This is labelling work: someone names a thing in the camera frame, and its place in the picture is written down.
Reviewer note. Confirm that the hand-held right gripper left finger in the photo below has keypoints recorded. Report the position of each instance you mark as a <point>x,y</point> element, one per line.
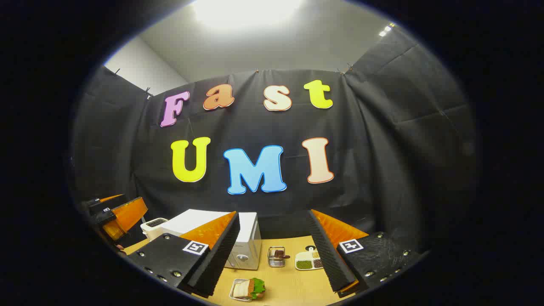
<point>216,259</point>

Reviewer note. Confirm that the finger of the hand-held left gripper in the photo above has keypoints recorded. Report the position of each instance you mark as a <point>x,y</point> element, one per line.
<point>106,203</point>
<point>127,214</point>

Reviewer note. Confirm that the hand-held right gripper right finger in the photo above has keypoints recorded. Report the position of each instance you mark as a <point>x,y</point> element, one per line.
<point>327,250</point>

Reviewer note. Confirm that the white microwave oven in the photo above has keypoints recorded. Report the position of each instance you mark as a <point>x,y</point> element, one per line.
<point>250,238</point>

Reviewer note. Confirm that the sandwich with lettuce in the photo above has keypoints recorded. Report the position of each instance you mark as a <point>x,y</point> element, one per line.
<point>253,289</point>

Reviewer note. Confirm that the white divided dish with beans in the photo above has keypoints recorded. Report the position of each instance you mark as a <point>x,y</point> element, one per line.
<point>304,264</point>

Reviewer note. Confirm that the white toaster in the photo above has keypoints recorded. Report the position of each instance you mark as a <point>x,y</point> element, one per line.
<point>153,227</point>

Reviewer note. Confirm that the white rectangular tray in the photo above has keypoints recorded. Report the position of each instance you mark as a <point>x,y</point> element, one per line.
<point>233,293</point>

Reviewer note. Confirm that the brown utensil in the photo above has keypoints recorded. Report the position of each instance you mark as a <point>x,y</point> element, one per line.
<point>280,254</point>

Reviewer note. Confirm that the black backdrop cloth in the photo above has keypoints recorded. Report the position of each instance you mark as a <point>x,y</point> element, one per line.
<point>374,148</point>

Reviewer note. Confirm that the small ceiling spotlight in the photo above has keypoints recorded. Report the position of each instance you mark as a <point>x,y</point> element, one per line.
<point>386,30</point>

